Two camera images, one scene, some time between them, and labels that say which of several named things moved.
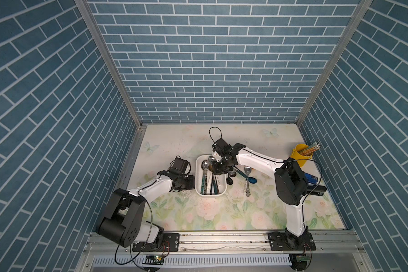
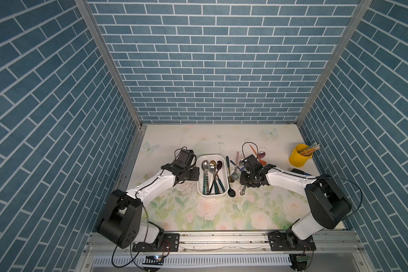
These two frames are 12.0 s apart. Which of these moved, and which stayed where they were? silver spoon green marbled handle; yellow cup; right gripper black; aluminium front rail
Moved: right gripper black
Stayed: yellow cup; aluminium front rail; silver spoon green marbled handle
